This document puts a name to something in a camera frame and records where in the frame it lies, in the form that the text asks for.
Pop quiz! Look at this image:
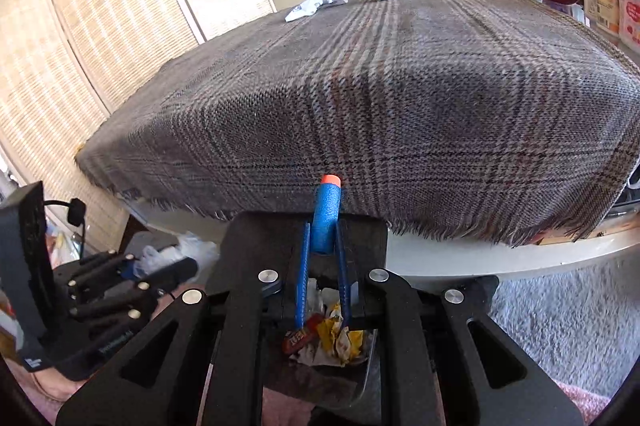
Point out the black trash bin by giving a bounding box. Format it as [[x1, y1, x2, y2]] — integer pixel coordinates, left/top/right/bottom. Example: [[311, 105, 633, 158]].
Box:
[[215, 212, 501, 410]]

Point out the red snack wrapper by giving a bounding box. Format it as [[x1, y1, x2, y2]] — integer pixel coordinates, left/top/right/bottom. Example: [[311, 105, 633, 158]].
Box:
[[281, 313, 326, 355]]

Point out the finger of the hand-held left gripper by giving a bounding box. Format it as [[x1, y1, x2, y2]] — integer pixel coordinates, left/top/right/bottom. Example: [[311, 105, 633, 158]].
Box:
[[52, 250, 139, 292], [67, 256, 200, 325]]

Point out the blue foam dart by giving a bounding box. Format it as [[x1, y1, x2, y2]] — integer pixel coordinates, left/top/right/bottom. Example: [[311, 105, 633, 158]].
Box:
[[311, 173, 344, 256]]

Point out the woven folding screen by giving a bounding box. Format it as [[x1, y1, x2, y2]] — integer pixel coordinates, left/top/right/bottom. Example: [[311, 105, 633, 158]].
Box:
[[0, 0, 279, 252]]

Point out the brown plaid tablecloth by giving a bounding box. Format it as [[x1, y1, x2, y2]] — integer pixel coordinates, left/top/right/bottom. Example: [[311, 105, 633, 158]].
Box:
[[75, 0, 640, 248]]

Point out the person's left forearm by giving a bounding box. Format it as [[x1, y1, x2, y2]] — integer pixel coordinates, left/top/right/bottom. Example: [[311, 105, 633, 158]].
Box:
[[0, 356, 83, 422]]

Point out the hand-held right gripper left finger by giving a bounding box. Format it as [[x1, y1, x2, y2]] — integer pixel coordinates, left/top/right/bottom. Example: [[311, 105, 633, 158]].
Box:
[[56, 221, 312, 426]]

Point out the white plastic bag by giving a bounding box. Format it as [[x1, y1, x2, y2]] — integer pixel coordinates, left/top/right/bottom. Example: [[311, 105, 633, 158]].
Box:
[[134, 231, 221, 280]]

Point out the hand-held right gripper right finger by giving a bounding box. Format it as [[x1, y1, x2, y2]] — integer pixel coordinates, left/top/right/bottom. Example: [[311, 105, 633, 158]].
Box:
[[335, 222, 585, 426]]

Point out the pink fuzzy cloth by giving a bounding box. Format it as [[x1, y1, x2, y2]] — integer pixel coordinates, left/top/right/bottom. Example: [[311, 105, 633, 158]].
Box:
[[552, 378, 614, 426]]

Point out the yellow wrapper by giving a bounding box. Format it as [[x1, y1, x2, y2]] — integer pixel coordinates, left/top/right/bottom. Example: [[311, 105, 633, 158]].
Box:
[[317, 301, 366, 365]]

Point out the grey shaggy rug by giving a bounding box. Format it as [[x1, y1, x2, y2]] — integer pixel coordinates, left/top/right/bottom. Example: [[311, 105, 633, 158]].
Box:
[[492, 256, 640, 398]]

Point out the black cord with toggle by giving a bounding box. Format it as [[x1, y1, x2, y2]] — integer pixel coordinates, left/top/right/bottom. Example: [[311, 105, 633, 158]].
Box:
[[42, 198, 86, 227]]

